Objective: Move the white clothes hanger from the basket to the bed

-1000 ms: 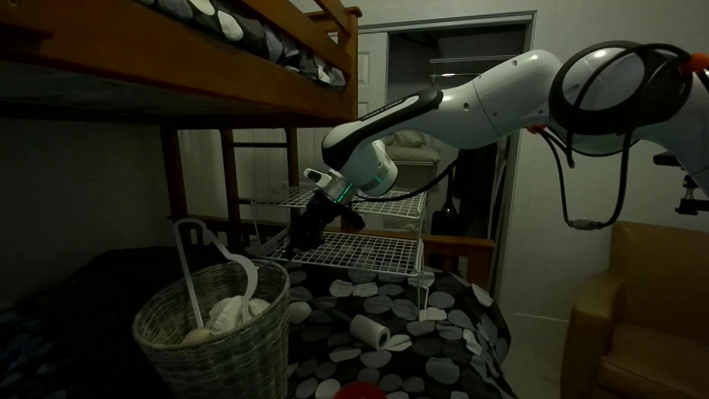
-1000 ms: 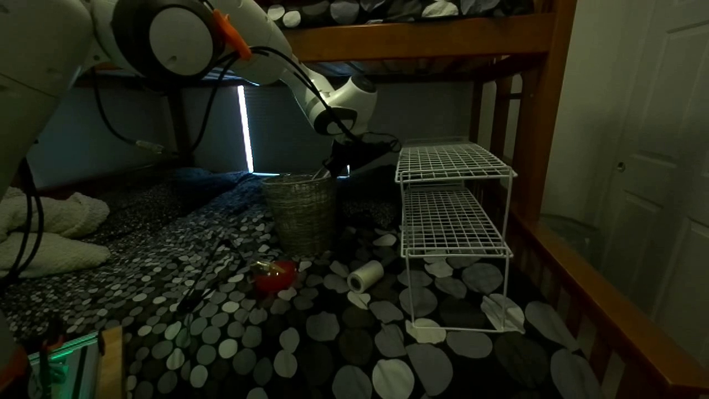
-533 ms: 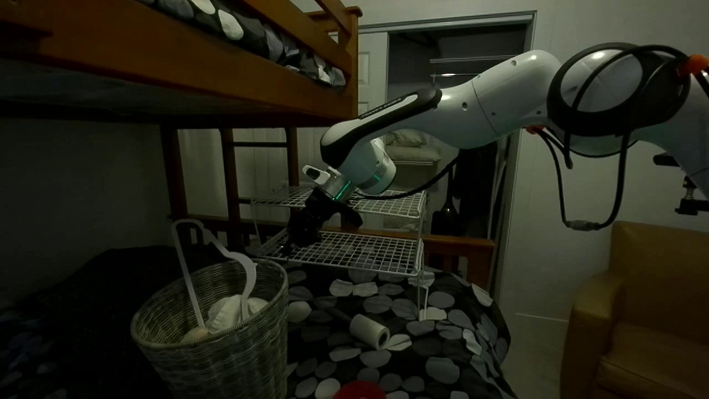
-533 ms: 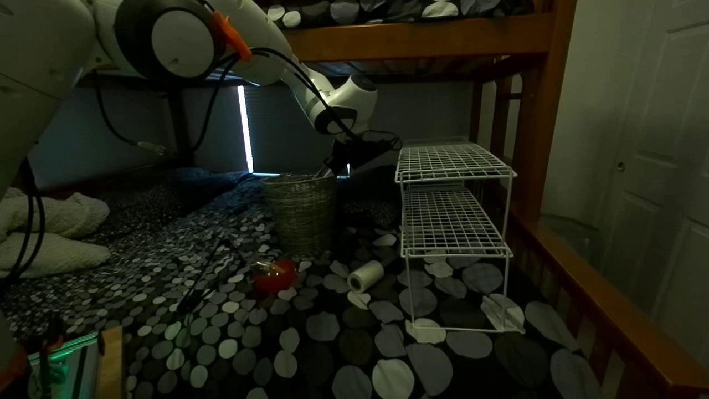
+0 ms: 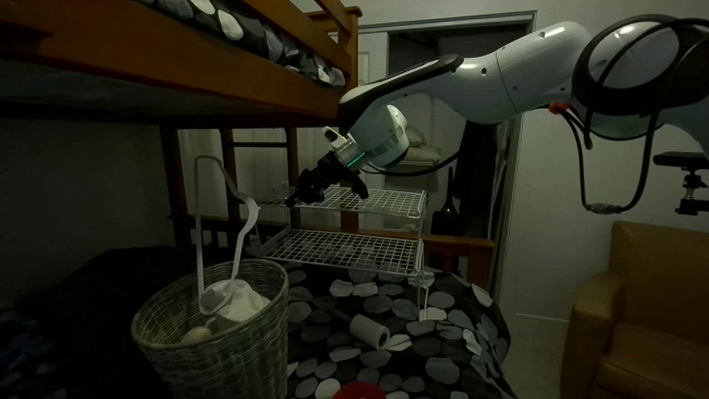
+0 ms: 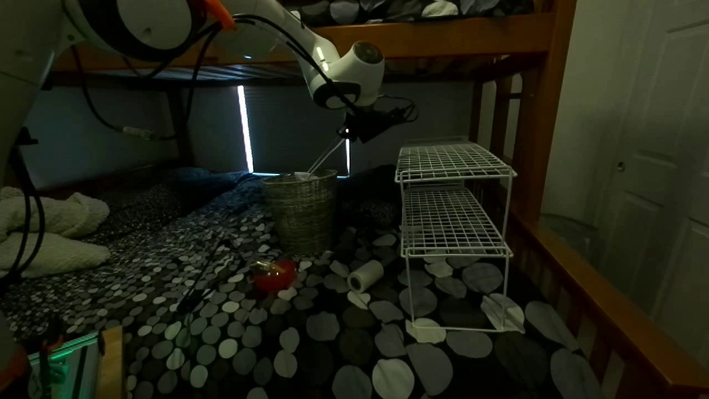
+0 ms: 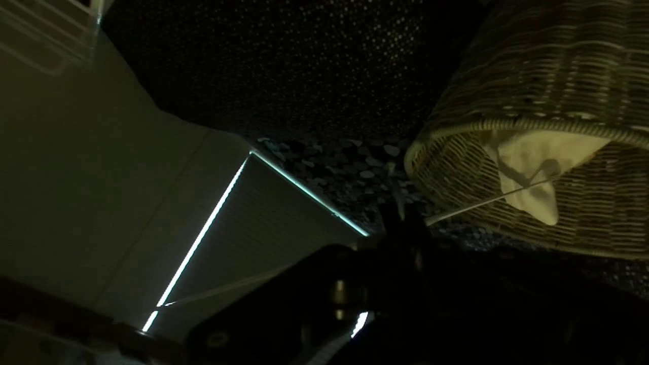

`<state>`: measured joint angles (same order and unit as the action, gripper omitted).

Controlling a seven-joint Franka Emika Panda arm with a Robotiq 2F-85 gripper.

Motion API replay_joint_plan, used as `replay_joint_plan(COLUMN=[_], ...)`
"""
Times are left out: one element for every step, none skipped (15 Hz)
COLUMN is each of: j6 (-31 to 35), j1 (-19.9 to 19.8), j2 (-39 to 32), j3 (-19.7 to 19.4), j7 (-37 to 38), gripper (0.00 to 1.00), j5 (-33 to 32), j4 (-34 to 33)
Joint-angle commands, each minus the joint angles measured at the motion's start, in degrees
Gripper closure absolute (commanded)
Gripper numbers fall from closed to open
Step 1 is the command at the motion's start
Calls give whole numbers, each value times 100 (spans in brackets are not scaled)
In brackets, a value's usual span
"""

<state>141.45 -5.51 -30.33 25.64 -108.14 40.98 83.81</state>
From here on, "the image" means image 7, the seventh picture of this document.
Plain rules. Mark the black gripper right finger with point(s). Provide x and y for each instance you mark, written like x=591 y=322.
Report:
x=419 y=236

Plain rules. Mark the black pebble pattern bedspread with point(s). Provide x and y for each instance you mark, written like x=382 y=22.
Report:
x=351 y=169

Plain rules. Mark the white cloth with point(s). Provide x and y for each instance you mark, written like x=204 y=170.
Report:
x=540 y=154

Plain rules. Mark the clear plastic container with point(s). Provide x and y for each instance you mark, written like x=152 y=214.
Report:
x=41 y=42

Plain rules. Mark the white furniture panel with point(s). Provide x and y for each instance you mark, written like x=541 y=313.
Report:
x=102 y=169

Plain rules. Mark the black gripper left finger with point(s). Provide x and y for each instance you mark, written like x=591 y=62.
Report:
x=393 y=234

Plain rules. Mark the woven wicker basket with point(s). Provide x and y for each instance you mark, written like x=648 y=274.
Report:
x=594 y=68

